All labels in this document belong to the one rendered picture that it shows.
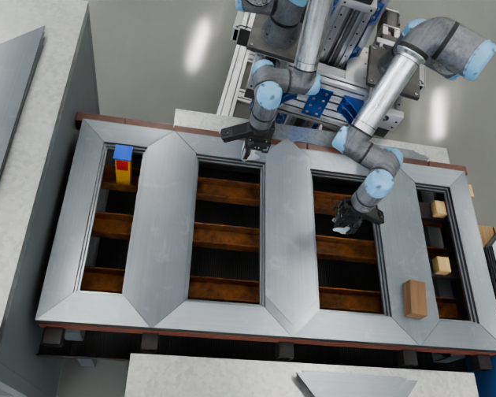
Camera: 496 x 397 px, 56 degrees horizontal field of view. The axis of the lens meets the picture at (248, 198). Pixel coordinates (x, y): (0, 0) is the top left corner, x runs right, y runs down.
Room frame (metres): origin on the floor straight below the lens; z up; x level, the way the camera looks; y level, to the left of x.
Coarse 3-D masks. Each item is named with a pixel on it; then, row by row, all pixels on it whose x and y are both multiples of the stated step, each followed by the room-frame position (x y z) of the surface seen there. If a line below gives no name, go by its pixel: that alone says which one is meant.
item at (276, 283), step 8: (272, 272) 0.65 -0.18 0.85; (272, 280) 0.62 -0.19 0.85; (280, 280) 0.63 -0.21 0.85; (288, 280) 0.64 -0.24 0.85; (296, 280) 0.66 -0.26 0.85; (304, 280) 0.67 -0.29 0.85; (312, 280) 0.68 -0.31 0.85; (272, 288) 0.59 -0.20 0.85; (280, 288) 0.61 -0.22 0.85; (288, 288) 0.62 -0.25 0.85; (296, 288) 0.63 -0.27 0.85; (304, 288) 0.64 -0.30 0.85; (312, 288) 0.65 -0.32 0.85; (296, 296) 0.60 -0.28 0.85; (304, 296) 0.61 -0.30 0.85; (312, 296) 0.63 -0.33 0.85
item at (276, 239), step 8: (272, 232) 0.79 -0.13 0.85; (280, 232) 0.80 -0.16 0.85; (288, 232) 0.81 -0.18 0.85; (296, 232) 0.83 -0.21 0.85; (304, 232) 0.84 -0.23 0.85; (272, 240) 0.76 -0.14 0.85; (280, 240) 0.77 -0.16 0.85; (288, 240) 0.78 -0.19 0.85; (296, 240) 0.80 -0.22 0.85; (304, 240) 0.81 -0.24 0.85; (312, 240) 0.82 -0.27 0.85; (272, 248) 0.73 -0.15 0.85; (280, 248) 0.74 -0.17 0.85; (288, 248) 0.76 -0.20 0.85; (296, 248) 0.77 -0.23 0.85; (304, 248) 0.78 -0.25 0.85; (312, 248) 0.79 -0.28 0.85
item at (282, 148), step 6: (276, 144) 1.16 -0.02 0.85; (282, 144) 1.17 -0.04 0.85; (288, 144) 1.18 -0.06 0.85; (294, 144) 1.19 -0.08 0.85; (270, 150) 1.12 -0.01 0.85; (276, 150) 1.13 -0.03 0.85; (282, 150) 1.14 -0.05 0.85; (288, 150) 1.15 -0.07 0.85; (294, 150) 1.16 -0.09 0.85; (300, 150) 1.17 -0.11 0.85; (294, 156) 1.14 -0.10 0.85; (300, 156) 1.15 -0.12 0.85; (306, 156) 1.16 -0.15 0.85
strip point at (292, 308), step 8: (272, 296) 0.57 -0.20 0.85; (280, 296) 0.58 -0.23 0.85; (288, 296) 0.59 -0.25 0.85; (280, 304) 0.56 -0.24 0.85; (288, 304) 0.57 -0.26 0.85; (296, 304) 0.58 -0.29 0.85; (304, 304) 0.59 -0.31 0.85; (312, 304) 0.60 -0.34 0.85; (280, 312) 0.53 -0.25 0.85; (288, 312) 0.54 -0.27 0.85; (296, 312) 0.55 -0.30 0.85; (304, 312) 0.56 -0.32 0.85; (288, 320) 0.52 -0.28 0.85; (296, 320) 0.53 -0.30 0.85
